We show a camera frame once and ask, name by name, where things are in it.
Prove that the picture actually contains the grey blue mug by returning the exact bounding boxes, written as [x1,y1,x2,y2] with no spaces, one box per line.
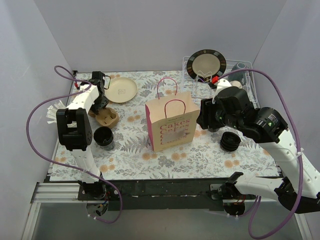
[228,62,248,85]

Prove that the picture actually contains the white wire dish rack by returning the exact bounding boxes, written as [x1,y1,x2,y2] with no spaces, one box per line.
[180,55,259,106]

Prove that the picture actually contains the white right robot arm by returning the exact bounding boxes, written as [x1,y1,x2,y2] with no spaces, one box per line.
[196,86,320,214]

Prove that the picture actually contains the dark rimmed dinner plate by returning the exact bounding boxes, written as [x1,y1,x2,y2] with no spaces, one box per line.
[186,49,227,82]

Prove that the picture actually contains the black table edge rail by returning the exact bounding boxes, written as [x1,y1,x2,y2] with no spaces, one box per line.
[77,178,283,211]

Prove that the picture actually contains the black printed coffee cup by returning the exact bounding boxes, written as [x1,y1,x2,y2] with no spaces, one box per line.
[208,128,219,133]

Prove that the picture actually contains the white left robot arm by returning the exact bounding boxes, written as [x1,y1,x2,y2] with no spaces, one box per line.
[56,71,109,200]

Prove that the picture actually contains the pink paper gift bag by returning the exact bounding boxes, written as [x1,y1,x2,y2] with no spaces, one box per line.
[145,86,200,152]

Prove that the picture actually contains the stack of black lids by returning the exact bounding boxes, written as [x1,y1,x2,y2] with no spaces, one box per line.
[220,131,241,152]

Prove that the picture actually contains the cream round plate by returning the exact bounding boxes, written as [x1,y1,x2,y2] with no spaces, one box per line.
[105,77,138,104]

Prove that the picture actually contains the brown cardboard cup carrier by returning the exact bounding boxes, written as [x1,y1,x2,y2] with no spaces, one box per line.
[88,107,120,129]

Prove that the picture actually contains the patterned ceramic bowl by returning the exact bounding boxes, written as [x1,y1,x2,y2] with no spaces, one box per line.
[230,80,243,89]

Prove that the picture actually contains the stack of black cups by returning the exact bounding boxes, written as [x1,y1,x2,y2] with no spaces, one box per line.
[93,126,115,151]

